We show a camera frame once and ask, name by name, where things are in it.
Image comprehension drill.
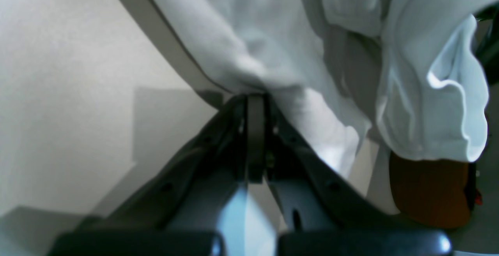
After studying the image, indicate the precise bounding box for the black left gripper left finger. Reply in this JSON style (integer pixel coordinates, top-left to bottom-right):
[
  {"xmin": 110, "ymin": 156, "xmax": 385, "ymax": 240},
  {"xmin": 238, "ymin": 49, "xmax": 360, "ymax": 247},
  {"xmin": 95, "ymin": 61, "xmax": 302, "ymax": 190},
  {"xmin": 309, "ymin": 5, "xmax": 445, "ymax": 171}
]
[{"xmin": 49, "ymin": 94, "xmax": 267, "ymax": 256}]

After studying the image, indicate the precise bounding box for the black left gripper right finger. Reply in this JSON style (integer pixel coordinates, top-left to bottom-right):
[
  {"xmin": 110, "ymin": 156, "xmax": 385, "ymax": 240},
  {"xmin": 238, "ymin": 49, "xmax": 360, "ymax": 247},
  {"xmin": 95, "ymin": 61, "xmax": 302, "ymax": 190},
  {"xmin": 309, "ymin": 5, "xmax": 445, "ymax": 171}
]
[{"xmin": 265, "ymin": 96, "xmax": 453, "ymax": 256}]

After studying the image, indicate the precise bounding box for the white T-shirt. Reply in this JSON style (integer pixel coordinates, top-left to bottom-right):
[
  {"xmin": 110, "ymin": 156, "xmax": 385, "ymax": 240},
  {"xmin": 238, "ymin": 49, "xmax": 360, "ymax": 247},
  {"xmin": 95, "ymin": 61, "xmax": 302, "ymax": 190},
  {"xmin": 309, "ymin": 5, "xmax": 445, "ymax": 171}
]
[{"xmin": 153, "ymin": 0, "xmax": 498, "ymax": 177}]

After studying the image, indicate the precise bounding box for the orange brown chair seat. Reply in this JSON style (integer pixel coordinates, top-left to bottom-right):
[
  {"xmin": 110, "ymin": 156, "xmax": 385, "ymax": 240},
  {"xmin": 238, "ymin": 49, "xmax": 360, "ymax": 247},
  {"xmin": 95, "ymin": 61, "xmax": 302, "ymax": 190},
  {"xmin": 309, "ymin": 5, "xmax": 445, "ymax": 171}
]
[{"xmin": 389, "ymin": 152, "xmax": 483, "ymax": 230}]

